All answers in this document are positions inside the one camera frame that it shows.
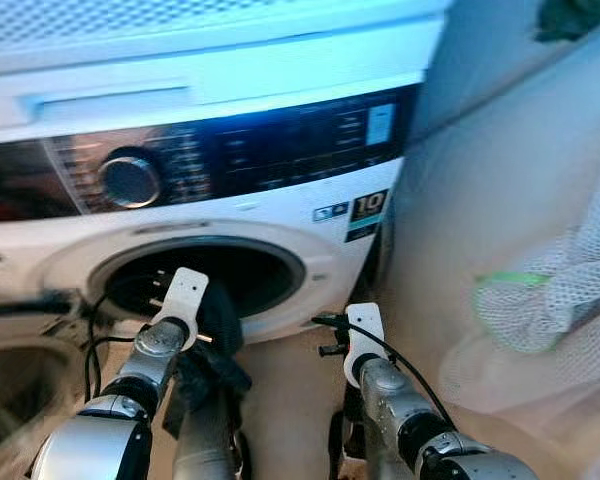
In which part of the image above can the plain white mesh bag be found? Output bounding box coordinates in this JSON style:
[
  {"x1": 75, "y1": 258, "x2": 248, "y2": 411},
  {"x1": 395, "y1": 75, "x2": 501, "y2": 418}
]
[{"x1": 438, "y1": 305, "x2": 600, "y2": 441}]

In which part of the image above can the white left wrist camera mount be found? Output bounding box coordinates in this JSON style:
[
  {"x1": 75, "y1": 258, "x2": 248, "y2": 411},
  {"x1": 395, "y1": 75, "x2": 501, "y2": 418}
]
[{"x1": 163, "y1": 267, "x2": 210, "y2": 351}]

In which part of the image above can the dark garment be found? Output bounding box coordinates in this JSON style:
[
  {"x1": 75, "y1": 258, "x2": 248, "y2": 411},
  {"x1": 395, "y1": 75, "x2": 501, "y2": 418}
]
[{"x1": 163, "y1": 340, "x2": 253, "y2": 436}]

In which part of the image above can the lit washer display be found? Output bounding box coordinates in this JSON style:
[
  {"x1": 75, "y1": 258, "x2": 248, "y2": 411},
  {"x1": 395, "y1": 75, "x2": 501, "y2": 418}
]
[{"x1": 367, "y1": 103, "x2": 395, "y2": 146}]

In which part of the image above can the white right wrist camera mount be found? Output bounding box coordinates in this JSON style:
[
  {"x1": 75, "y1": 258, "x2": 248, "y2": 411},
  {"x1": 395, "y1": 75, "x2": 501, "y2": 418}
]
[{"x1": 342, "y1": 302, "x2": 386, "y2": 389}]

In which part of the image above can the small dark sticker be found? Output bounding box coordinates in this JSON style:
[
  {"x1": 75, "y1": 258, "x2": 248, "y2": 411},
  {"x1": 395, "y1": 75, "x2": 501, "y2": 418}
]
[{"x1": 314, "y1": 203, "x2": 350, "y2": 222}]

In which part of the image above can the white washing machine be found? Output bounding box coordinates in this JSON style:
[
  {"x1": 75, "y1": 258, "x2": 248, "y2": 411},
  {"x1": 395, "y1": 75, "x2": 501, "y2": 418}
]
[{"x1": 0, "y1": 0, "x2": 451, "y2": 480}]

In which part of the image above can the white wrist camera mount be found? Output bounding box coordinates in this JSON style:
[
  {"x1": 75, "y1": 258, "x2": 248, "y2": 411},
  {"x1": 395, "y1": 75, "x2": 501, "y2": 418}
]
[
  {"x1": 342, "y1": 302, "x2": 386, "y2": 389},
  {"x1": 163, "y1": 267, "x2": 210, "y2": 351}
]

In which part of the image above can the black washer control panel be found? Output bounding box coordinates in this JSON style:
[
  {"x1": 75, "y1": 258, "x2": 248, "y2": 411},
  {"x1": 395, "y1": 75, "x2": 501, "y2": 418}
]
[{"x1": 0, "y1": 85, "x2": 418, "y2": 223}]

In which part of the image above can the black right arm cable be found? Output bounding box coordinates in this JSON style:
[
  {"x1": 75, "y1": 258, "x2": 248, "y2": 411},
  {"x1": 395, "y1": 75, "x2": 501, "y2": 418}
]
[{"x1": 312, "y1": 313, "x2": 459, "y2": 431}]

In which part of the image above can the dark green object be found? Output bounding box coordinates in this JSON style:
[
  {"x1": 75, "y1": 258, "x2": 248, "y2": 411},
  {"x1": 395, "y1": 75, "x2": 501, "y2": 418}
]
[{"x1": 535, "y1": 0, "x2": 600, "y2": 43}]

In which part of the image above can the round washer door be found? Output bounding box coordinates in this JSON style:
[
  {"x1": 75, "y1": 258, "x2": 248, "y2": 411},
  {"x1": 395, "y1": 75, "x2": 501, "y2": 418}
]
[{"x1": 0, "y1": 290, "x2": 86, "y2": 480}]

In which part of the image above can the silver program knob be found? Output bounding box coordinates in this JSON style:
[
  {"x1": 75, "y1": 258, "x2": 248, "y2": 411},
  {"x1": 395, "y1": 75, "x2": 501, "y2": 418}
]
[{"x1": 98, "y1": 150, "x2": 164, "y2": 209}]

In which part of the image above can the dark washer drum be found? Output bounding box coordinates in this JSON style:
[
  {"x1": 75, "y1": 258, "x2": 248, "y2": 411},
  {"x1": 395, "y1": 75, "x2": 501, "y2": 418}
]
[{"x1": 88, "y1": 237, "x2": 307, "y2": 321}]

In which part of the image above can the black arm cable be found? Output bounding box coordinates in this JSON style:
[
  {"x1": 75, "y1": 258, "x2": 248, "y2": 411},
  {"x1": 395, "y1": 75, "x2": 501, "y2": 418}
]
[
  {"x1": 83, "y1": 290, "x2": 136, "y2": 401},
  {"x1": 312, "y1": 313, "x2": 459, "y2": 431}
]

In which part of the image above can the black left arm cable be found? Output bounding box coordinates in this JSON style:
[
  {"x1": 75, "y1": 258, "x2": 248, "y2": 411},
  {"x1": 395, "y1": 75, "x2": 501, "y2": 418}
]
[{"x1": 83, "y1": 290, "x2": 136, "y2": 401}]

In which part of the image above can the white mesh bag green trim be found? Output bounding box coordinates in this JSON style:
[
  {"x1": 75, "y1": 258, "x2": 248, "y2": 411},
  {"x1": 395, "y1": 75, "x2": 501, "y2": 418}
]
[{"x1": 470, "y1": 165, "x2": 600, "y2": 353}]

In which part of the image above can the white detergent drawer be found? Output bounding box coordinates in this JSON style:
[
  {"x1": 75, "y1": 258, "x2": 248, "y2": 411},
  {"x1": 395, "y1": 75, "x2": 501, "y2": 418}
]
[{"x1": 0, "y1": 75, "x2": 196, "y2": 133}]

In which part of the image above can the grey garment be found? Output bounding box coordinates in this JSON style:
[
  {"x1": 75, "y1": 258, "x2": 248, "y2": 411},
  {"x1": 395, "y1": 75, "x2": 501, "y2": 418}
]
[{"x1": 172, "y1": 390, "x2": 243, "y2": 480}]

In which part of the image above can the black ten year sticker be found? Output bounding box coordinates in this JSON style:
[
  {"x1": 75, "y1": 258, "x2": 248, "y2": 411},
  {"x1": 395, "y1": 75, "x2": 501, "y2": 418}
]
[{"x1": 344, "y1": 190, "x2": 390, "y2": 243}]

